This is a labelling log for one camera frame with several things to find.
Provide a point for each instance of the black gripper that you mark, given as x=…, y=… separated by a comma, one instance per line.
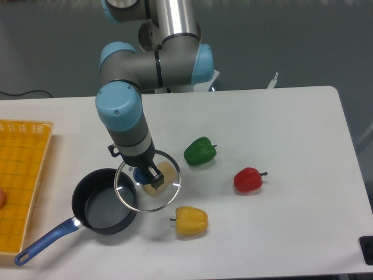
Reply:
x=149, y=173

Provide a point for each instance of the glass lid blue knob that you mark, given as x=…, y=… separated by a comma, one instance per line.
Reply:
x=137, y=193

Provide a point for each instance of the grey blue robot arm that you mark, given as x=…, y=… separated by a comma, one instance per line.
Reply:
x=176, y=58

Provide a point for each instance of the beige bread roll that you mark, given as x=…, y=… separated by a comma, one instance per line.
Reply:
x=170, y=176

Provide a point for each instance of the green bell pepper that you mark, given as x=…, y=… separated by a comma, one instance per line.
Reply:
x=200, y=151

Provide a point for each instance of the yellow bell pepper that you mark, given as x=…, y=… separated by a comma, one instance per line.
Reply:
x=190, y=221

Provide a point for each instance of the red bell pepper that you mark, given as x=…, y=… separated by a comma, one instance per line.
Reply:
x=248, y=179

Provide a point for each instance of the yellow plastic basket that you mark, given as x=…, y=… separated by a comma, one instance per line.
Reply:
x=24, y=148

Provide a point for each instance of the black device at edge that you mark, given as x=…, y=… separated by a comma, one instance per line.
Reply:
x=366, y=244

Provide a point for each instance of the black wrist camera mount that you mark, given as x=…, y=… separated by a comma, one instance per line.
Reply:
x=114, y=152

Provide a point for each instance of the black saucepan blue handle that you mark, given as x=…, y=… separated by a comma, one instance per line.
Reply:
x=95, y=206

